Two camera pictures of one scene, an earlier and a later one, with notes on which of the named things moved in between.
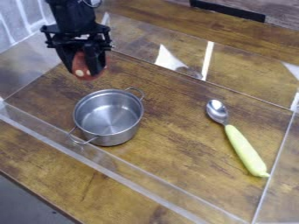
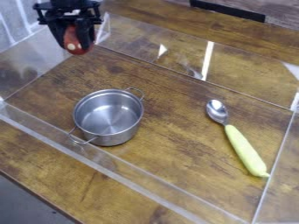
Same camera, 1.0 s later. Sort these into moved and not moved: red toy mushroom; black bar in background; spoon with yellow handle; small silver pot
Moved: red toy mushroom
Not moved: spoon with yellow handle; small silver pot; black bar in background
